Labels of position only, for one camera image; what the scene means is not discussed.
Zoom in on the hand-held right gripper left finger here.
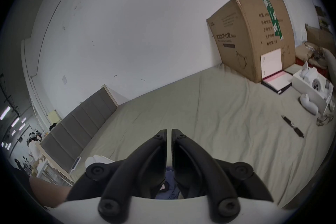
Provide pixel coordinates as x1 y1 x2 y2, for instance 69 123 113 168
66 128 168 217

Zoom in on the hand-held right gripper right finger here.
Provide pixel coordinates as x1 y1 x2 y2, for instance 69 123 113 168
171 128 274 218

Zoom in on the dark blue garment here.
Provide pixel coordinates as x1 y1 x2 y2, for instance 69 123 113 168
155 169 185 200

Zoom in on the person's left forearm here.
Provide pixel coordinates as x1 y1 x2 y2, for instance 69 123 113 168
29 176 72 208

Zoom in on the bed with beige sheet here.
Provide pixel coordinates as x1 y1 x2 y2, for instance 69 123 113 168
72 63 332 210

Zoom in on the grey padded headboard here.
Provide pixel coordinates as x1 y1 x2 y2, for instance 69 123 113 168
39 84 130 187

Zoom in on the black pen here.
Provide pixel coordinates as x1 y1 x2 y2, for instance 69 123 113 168
281 115 305 138

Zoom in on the group of people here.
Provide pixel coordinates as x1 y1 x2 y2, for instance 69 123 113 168
16 123 51 166

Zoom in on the open white and pink box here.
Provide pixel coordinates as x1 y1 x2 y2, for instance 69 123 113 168
260 48 293 95

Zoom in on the white hand controller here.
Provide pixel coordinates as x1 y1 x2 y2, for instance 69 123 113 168
300 94 319 115

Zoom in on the open white box with devices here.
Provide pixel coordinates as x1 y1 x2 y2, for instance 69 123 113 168
292 61 334 116

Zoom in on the large brown cardboard carton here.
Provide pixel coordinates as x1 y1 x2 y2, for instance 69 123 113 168
206 0 296 83

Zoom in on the flat brown cardboard carton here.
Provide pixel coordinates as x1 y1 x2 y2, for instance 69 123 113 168
304 23 336 53

